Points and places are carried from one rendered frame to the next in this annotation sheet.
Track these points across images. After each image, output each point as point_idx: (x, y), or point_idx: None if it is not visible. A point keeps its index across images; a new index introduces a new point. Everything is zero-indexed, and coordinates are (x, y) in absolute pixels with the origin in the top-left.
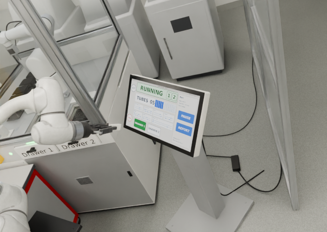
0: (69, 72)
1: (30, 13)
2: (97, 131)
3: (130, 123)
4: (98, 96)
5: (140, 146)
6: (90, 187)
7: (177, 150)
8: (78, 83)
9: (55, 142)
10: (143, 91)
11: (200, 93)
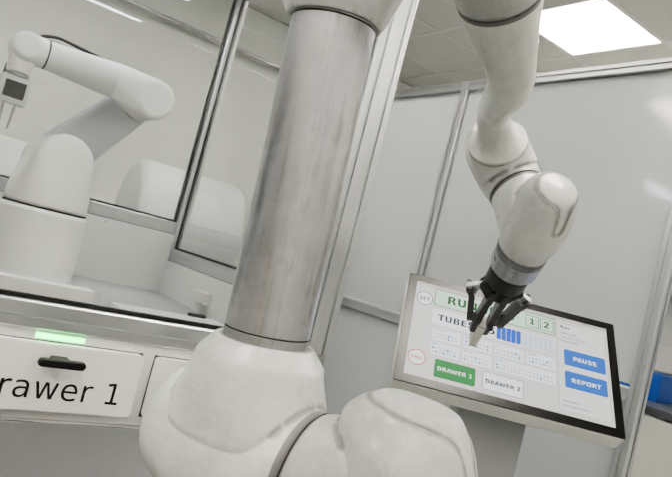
0: (368, 183)
1: (406, 33)
2: (525, 294)
3: (421, 370)
4: None
5: None
6: None
7: (582, 426)
8: (362, 219)
9: (565, 236)
10: (457, 307)
11: (605, 324)
